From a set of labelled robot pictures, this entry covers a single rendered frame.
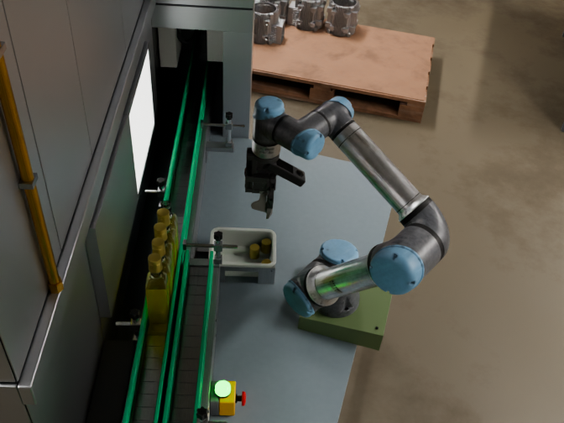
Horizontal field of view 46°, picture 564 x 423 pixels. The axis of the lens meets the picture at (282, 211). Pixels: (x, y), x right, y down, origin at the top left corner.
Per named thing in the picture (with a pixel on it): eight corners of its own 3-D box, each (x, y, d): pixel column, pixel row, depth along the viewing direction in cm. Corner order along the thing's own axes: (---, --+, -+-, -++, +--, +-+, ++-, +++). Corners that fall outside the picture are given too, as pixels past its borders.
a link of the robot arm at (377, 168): (476, 228, 162) (343, 83, 167) (453, 252, 155) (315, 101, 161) (449, 247, 171) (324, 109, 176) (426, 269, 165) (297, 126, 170)
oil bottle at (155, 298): (152, 315, 193) (146, 266, 178) (171, 315, 193) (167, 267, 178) (149, 331, 188) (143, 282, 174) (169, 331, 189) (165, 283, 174)
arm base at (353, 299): (364, 288, 213) (367, 267, 207) (352, 323, 203) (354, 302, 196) (319, 277, 217) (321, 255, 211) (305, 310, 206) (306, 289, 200)
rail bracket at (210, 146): (201, 155, 264) (201, 108, 249) (243, 157, 265) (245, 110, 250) (201, 162, 261) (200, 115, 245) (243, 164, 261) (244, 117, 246)
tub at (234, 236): (211, 243, 233) (211, 226, 227) (274, 246, 234) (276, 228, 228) (207, 281, 220) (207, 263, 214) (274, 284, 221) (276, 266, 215)
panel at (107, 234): (147, 123, 245) (139, 40, 221) (155, 124, 245) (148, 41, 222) (100, 317, 179) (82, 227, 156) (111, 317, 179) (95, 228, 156)
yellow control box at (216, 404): (211, 394, 190) (211, 379, 185) (237, 394, 190) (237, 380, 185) (209, 416, 184) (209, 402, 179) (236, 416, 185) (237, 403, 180)
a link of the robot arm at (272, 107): (272, 116, 157) (246, 101, 161) (269, 152, 165) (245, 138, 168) (294, 103, 162) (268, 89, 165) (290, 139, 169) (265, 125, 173)
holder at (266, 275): (196, 244, 233) (195, 228, 227) (274, 248, 234) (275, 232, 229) (191, 281, 220) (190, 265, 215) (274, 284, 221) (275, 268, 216)
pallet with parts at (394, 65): (436, 58, 492) (448, 9, 466) (419, 128, 424) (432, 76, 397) (260, 23, 515) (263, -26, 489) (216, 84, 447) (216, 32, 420)
